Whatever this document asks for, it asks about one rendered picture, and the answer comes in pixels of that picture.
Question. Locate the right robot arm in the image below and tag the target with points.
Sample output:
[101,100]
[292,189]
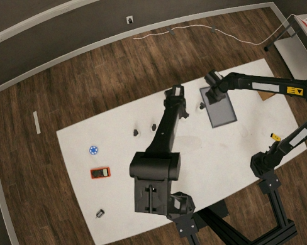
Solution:
[293,87]

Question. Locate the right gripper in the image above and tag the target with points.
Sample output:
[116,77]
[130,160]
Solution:
[214,98]

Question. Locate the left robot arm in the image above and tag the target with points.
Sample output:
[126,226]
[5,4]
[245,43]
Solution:
[149,172]

